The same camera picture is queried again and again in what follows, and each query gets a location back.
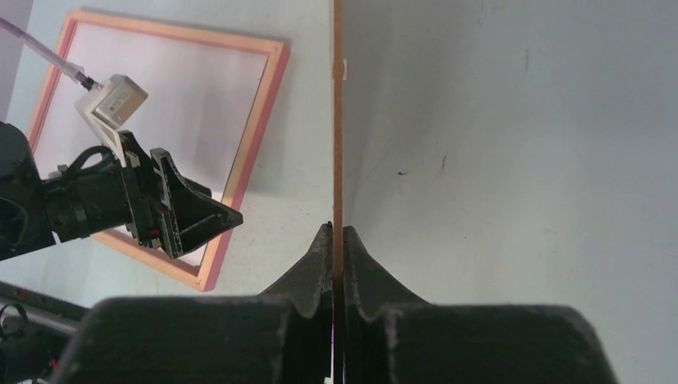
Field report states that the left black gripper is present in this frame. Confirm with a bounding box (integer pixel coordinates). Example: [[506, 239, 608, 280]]
[[42, 131, 244, 258]]

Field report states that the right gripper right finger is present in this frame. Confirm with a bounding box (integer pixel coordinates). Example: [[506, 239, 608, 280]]
[[343, 226, 617, 383]]

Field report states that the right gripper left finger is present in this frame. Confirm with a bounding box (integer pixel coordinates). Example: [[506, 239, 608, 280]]
[[54, 223, 333, 383]]

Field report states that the orange wooden picture frame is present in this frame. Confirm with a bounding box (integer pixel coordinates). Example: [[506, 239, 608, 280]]
[[26, 9, 291, 293]]

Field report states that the brown backing board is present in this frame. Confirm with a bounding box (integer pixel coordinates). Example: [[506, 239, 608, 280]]
[[332, 0, 346, 383]]

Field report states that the landscape photo print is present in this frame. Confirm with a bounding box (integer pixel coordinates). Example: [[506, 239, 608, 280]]
[[32, 22, 269, 266]]

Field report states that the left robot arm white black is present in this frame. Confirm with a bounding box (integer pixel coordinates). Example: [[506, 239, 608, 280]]
[[1, 122, 243, 260]]

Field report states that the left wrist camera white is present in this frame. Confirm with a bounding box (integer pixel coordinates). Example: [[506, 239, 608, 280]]
[[75, 74, 148, 168]]

